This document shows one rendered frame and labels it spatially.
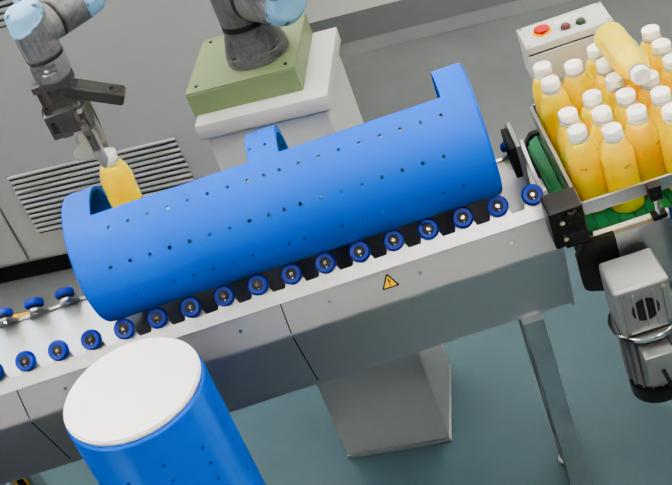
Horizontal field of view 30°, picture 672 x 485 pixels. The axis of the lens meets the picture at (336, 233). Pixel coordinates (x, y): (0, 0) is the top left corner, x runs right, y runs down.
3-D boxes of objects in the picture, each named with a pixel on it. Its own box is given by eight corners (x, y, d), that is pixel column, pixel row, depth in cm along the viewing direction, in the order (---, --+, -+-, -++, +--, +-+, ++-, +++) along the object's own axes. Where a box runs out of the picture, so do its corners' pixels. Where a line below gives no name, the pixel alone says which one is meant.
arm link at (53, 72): (64, 41, 243) (62, 60, 236) (74, 61, 246) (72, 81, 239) (28, 54, 244) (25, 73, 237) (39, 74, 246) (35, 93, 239)
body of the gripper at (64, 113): (58, 125, 253) (32, 75, 246) (98, 111, 252) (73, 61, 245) (56, 144, 247) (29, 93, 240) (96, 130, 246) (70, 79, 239)
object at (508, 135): (511, 172, 272) (498, 125, 265) (522, 169, 272) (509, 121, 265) (522, 197, 264) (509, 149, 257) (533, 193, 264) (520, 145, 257)
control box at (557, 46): (525, 66, 291) (515, 28, 285) (608, 38, 290) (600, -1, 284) (535, 86, 283) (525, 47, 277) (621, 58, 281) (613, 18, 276)
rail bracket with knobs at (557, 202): (547, 230, 257) (536, 191, 252) (580, 219, 257) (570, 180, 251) (559, 258, 249) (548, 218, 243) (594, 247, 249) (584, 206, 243)
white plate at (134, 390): (221, 385, 229) (224, 390, 229) (169, 316, 251) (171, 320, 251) (87, 467, 222) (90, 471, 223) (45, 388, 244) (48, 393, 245)
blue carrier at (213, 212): (119, 277, 286) (67, 172, 272) (486, 155, 279) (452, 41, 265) (110, 348, 261) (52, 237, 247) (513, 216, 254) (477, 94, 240)
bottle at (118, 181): (121, 242, 262) (89, 170, 251) (123, 223, 268) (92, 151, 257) (154, 234, 261) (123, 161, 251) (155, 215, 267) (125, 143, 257)
